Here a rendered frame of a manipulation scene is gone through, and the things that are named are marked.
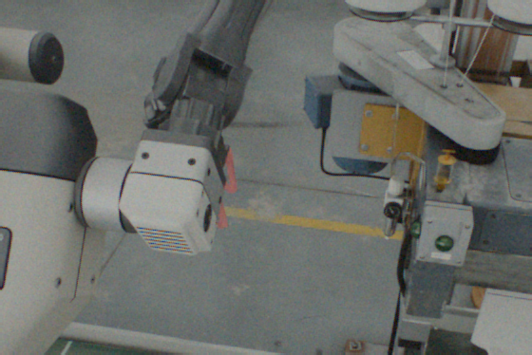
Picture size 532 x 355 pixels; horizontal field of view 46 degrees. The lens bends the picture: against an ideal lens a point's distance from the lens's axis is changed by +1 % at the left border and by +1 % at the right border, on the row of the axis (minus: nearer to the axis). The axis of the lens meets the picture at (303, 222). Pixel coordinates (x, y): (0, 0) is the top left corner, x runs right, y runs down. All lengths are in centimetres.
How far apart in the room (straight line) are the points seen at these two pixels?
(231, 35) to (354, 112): 58
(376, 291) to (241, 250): 67
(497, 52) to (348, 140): 37
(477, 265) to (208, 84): 71
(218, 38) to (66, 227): 31
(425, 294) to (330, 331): 147
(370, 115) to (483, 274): 41
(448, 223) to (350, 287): 182
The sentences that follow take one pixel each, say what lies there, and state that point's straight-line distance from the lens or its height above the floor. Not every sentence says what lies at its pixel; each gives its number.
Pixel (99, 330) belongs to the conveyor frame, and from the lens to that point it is 208.
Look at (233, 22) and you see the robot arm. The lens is 86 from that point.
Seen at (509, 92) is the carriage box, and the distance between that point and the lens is 142.
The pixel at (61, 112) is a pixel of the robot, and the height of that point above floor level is 155.
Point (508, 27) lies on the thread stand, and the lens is 123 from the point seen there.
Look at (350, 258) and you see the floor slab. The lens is 293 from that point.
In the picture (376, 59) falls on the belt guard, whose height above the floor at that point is 142.
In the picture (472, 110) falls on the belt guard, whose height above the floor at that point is 142.
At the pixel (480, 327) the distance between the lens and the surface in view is 145.
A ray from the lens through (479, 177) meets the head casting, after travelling 109.
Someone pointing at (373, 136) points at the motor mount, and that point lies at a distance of 140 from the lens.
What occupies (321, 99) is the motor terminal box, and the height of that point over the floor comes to 129.
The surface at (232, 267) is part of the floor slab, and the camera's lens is 286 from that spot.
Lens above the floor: 190
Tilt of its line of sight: 38 degrees down
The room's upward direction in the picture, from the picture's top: 3 degrees clockwise
